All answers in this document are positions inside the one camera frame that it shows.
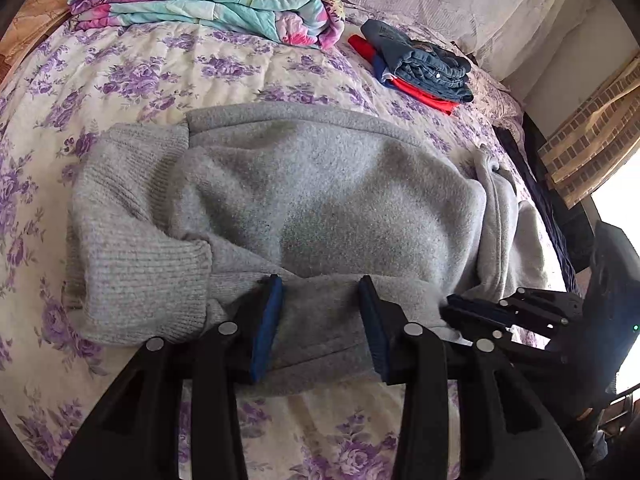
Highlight grey sweatshirt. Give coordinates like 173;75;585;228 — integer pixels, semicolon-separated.
64;101;552;397

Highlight folded turquoise pink floral blanket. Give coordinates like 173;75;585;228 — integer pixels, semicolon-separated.
69;0;347;51

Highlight purple floral bed quilt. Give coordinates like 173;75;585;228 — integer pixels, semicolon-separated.
0;2;576;480

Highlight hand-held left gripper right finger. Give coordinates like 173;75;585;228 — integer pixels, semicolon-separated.
359;275;586;480

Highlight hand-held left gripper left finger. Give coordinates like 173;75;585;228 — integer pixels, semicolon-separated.
52;274;285;480

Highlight folded blue jeans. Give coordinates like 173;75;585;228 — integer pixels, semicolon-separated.
360;18;475;105

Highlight brick-pattern sheet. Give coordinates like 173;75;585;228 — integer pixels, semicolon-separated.
536;56;640;209

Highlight orange patterned cloth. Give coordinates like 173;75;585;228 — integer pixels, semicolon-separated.
0;0;110;73

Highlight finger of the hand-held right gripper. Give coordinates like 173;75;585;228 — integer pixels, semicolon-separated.
440;310;572;369
446;287;584;334

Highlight folded red garment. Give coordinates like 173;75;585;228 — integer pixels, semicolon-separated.
348;34;461;115

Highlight dark bed frame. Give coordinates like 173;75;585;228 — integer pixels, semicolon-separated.
494;110;598;293

